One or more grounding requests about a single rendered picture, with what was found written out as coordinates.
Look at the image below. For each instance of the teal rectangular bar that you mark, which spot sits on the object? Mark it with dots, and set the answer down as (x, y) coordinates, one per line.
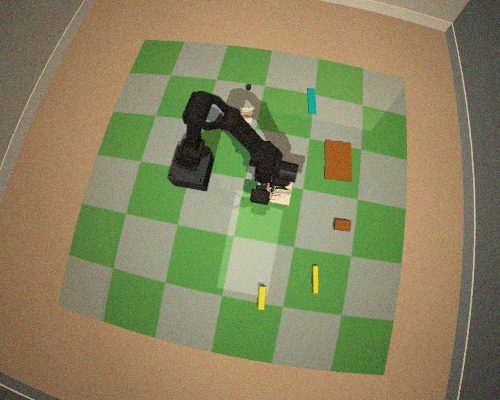
(311, 100)

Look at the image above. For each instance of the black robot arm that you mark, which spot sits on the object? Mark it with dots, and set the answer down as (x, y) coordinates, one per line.
(265, 156)

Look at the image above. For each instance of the orange rectangular block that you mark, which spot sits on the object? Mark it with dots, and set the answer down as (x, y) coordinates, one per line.
(338, 161)

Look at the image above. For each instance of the small orange-brown block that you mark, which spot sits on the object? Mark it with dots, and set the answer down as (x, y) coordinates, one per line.
(342, 225)

